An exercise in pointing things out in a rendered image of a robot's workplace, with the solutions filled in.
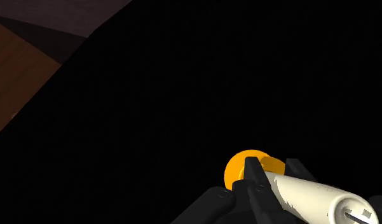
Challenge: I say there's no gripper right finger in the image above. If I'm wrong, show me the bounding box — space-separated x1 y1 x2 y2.
284 158 382 224

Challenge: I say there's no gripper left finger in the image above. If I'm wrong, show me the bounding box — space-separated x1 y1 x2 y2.
170 156 304 224

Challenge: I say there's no cream-handled tool with orange head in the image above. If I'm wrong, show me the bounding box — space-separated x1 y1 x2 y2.
223 150 381 224

